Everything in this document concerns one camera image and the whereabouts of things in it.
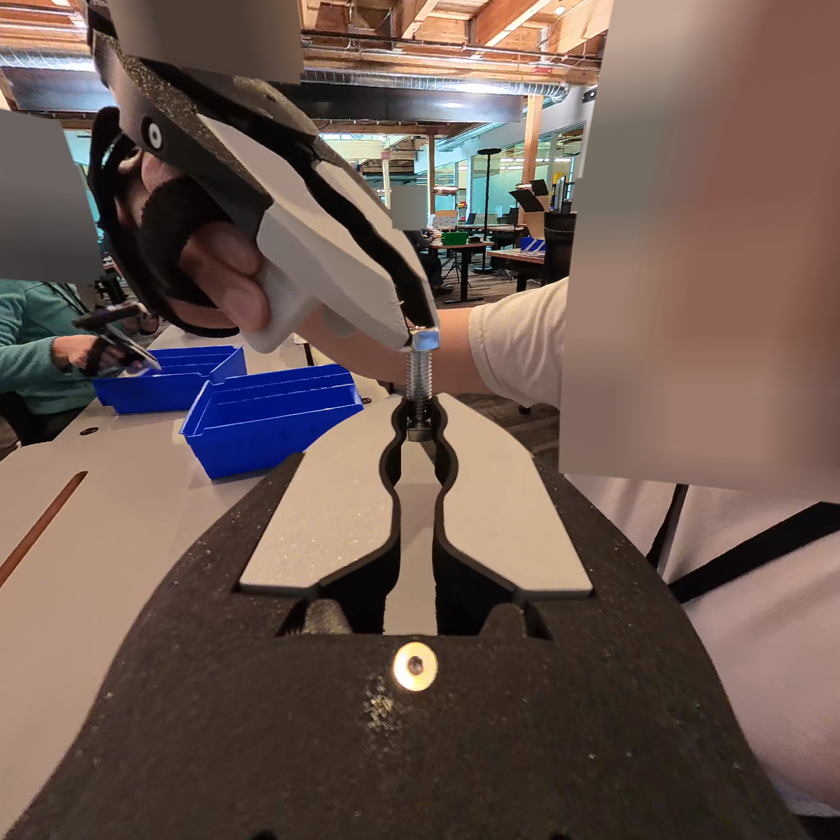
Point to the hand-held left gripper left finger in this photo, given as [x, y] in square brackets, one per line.
[322, 525]

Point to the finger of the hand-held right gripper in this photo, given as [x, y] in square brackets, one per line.
[328, 276]
[381, 230]

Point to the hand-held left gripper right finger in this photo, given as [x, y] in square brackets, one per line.
[519, 525]

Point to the blue plastic bin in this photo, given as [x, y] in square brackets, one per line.
[164, 387]
[263, 427]

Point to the silver hex bolt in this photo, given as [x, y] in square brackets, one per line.
[421, 381]

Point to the person's right forearm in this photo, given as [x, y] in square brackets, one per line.
[368, 355]

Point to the person's right hand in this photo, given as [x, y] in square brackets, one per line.
[223, 269]

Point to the green box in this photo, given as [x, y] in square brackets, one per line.
[454, 238]

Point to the wooden desk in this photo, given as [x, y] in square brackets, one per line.
[462, 256]

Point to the black mesh chair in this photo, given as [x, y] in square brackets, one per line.
[561, 243]

